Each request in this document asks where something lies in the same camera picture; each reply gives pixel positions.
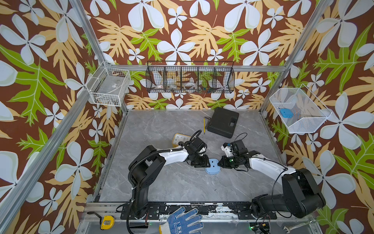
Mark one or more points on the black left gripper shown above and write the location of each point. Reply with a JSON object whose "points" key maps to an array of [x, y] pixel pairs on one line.
{"points": [[204, 162]]}

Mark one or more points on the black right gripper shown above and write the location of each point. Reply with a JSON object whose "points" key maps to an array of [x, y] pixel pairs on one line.
{"points": [[223, 163]]}

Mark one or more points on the yellow square alarm clock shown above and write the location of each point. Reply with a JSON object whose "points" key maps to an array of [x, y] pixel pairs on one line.
{"points": [[179, 138]]}

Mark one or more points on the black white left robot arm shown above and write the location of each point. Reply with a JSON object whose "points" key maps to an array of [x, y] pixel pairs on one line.
{"points": [[146, 167]]}

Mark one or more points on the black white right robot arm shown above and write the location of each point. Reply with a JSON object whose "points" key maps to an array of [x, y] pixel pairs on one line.
{"points": [[300, 196]]}

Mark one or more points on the black plastic tool case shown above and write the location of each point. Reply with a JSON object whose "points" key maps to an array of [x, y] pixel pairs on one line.
{"points": [[223, 122]]}

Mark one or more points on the blue object in basket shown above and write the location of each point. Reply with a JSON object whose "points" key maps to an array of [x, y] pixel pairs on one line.
{"points": [[286, 113]]}

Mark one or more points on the green circuit board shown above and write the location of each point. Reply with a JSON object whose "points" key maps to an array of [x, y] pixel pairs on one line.
{"points": [[260, 228]]}

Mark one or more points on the blue white knit glove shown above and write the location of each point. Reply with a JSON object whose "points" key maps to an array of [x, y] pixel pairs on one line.
{"points": [[182, 222]]}

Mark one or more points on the silver open-end wrench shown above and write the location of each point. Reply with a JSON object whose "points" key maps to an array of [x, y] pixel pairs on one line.
{"points": [[288, 229]]}

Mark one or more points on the yellow tape measure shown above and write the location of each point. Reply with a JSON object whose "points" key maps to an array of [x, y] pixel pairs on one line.
{"points": [[107, 222]]}

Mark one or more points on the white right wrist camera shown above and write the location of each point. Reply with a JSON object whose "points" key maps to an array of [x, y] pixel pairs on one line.
{"points": [[226, 148]]}

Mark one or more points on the black wire basket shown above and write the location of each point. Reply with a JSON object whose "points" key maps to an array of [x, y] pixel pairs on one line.
{"points": [[190, 77]]}

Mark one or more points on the white wire basket right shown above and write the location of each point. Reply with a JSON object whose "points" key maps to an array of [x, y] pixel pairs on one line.
{"points": [[310, 113]]}

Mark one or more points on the white wire basket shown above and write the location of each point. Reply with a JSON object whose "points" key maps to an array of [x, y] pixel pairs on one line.
{"points": [[108, 85], [310, 113]]}

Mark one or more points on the white wire basket left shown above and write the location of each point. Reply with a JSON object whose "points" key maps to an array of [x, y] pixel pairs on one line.
{"points": [[108, 85]]}

